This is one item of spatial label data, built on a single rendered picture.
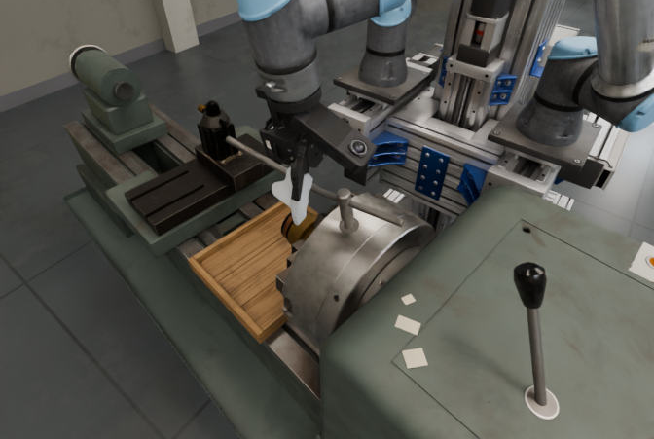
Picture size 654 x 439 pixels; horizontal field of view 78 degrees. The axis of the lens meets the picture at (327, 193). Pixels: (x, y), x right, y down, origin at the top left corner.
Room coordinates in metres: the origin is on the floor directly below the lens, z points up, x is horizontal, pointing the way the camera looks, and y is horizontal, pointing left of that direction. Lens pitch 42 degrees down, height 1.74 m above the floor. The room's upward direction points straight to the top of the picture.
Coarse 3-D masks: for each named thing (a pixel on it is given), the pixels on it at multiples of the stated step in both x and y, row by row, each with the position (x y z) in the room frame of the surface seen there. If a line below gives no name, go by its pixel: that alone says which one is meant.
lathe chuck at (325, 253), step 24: (336, 216) 0.50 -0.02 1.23; (360, 216) 0.49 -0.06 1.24; (312, 240) 0.46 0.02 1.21; (336, 240) 0.45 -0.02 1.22; (360, 240) 0.44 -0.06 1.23; (312, 264) 0.42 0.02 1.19; (336, 264) 0.41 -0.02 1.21; (288, 288) 0.41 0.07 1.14; (312, 288) 0.39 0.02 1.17; (288, 312) 0.41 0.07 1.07; (312, 312) 0.37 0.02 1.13; (312, 336) 0.36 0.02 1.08
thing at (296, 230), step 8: (288, 216) 0.62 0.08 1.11; (312, 216) 0.61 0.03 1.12; (288, 224) 0.60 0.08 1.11; (304, 224) 0.59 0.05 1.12; (312, 224) 0.59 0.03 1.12; (288, 232) 0.58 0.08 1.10; (296, 232) 0.58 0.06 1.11; (304, 232) 0.57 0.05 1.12; (288, 240) 0.58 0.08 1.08; (296, 240) 0.56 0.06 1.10
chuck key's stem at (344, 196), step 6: (342, 192) 0.47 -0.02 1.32; (348, 192) 0.47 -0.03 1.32; (342, 198) 0.46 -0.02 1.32; (348, 198) 0.46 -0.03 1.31; (342, 204) 0.46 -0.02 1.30; (342, 210) 0.46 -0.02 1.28; (348, 210) 0.46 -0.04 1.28; (342, 216) 0.47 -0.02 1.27; (348, 216) 0.46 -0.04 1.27; (348, 222) 0.47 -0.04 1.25; (348, 228) 0.47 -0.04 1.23
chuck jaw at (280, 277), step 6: (300, 240) 0.56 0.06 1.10; (294, 246) 0.54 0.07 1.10; (300, 246) 0.54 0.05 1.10; (294, 252) 0.54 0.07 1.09; (288, 258) 0.51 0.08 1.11; (294, 258) 0.51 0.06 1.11; (288, 264) 0.50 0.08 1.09; (288, 270) 0.48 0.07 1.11; (276, 276) 0.46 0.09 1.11; (282, 276) 0.46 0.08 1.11; (276, 282) 0.46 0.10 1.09; (282, 282) 0.45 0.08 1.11; (276, 288) 0.46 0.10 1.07; (282, 288) 0.45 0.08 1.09; (288, 300) 0.41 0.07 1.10; (288, 306) 0.41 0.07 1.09
